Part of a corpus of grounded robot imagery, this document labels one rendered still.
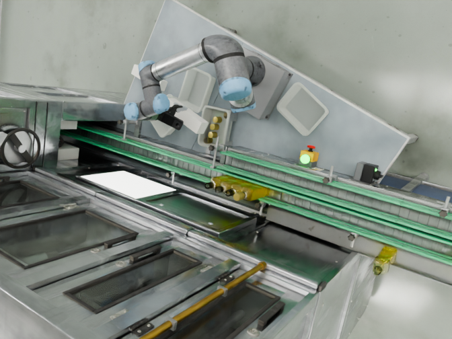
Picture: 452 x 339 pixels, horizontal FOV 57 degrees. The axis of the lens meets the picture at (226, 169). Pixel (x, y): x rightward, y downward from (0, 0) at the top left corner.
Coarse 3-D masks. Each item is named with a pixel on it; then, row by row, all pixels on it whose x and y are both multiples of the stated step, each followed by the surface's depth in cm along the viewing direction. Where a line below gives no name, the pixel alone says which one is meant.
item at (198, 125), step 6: (174, 102) 204; (180, 102) 209; (180, 114) 202; (186, 114) 200; (192, 114) 201; (186, 120) 201; (192, 120) 199; (198, 120) 197; (204, 120) 201; (192, 126) 199; (198, 126) 197; (204, 126) 201; (198, 132) 199
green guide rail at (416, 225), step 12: (228, 168) 210; (264, 180) 198; (276, 180) 202; (300, 192) 189; (312, 192) 192; (348, 204) 180; (384, 216) 172; (396, 216) 175; (420, 228) 164; (432, 228) 167
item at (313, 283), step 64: (0, 192) 187; (64, 192) 201; (192, 192) 237; (0, 256) 132; (64, 256) 139; (128, 256) 148; (192, 256) 157; (256, 256) 157; (320, 256) 177; (0, 320) 113; (64, 320) 104; (128, 320) 108; (192, 320) 117; (256, 320) 122; (320, 320) 161
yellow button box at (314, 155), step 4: (304, 152) 201; (308, 152) 200; (312, 152) 201; (316, 152) 204; (300, 156) 202; (312, 156) 199; (316, 156) 202; (300, 160) 203; (312, 160) 199; (316, 160) 204; (304, 164) 202; (308, 164) 201; (312, 164) 200; (316, 164) 205
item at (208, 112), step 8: (208, 112) 231; (216, 112) 232; (224, 112) 229; (208, 120) 233; (224, 120) 230; (208, 128) 235; (224, 128) 230; (200, 136) 231; (208, 136) 236; (224, 136) 222; (200, 144) 231; (208, 144) 232; (224, 144) 223
